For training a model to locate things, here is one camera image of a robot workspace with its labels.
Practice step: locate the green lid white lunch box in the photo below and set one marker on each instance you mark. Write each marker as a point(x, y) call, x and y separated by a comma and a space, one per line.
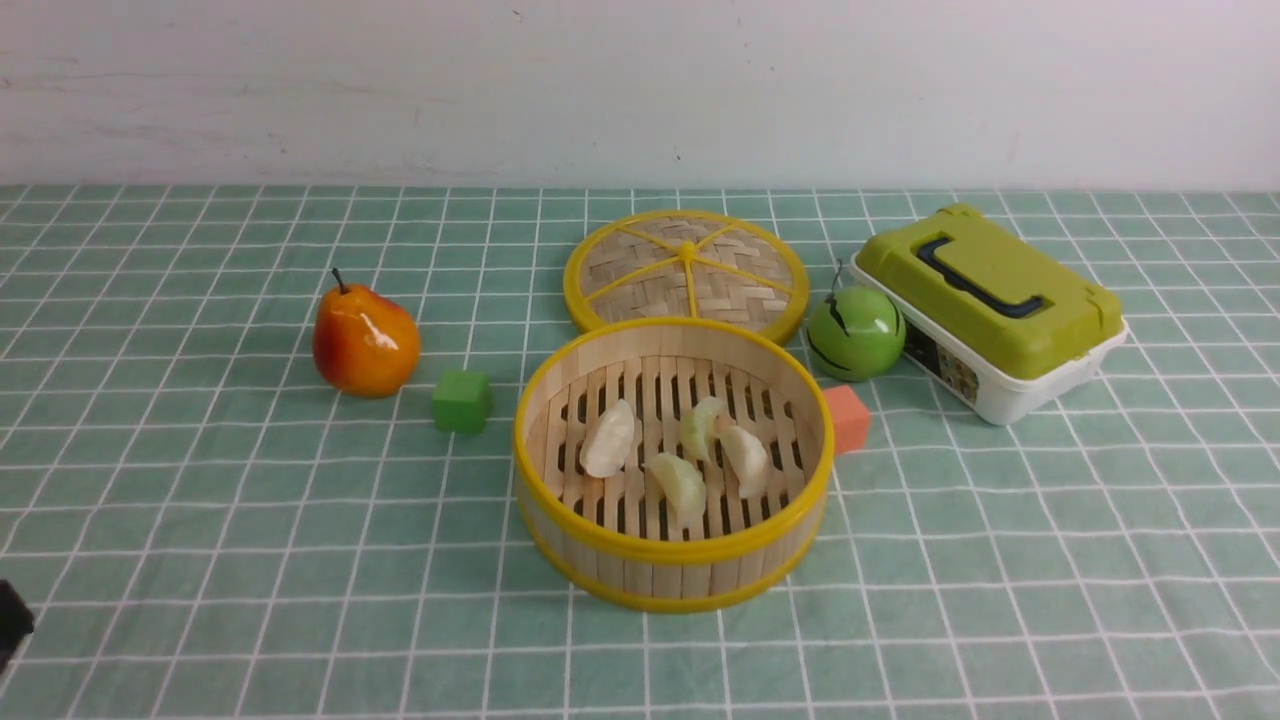
point(1001, 325)

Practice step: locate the green checkered tablecloth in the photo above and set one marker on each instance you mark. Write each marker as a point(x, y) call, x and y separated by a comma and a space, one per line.
point(205, 528)

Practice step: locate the white dumpling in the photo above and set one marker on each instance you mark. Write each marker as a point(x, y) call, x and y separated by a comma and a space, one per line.
point(748, 459)
point(606, 449)

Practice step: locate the orange red pear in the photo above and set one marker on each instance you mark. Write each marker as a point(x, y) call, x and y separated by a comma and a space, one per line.
point(364, 345)

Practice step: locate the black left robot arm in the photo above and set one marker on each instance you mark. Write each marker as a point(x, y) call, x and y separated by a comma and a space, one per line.
point(16, 623)

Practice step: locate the pale green dumpling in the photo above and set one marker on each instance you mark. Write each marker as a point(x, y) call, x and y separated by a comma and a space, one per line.
point(682, 485)
point(700, 427)

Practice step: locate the woven bamboo steamer lid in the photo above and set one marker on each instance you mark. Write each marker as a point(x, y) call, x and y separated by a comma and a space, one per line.
point(687, 263)

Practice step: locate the green cube block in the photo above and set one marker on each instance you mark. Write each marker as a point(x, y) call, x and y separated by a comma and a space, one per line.
point(462, 402)

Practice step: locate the white dumpling bottom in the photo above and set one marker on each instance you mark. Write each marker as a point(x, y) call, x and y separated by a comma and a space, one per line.
point(606, 449)

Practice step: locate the green apple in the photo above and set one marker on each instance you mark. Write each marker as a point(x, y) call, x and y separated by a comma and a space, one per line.
point(855, 332)

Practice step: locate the orange cube block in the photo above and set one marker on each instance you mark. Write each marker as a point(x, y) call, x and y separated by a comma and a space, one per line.
point(850, 418)

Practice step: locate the bamboo steamer tray yellow rim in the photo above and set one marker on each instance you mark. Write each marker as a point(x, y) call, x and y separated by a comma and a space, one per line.
point(616, 538)

